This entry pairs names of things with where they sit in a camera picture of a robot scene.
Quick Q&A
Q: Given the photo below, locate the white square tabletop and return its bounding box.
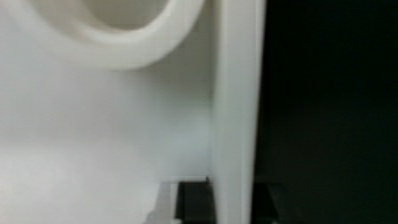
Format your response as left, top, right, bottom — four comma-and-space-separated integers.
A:
0, 0, 265, 224

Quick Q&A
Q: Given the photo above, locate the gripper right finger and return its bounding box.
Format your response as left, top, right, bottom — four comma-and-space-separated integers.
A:
252, 183, 290, 224

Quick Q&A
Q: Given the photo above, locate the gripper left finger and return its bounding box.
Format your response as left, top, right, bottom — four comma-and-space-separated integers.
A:
174, 182, 215, 224

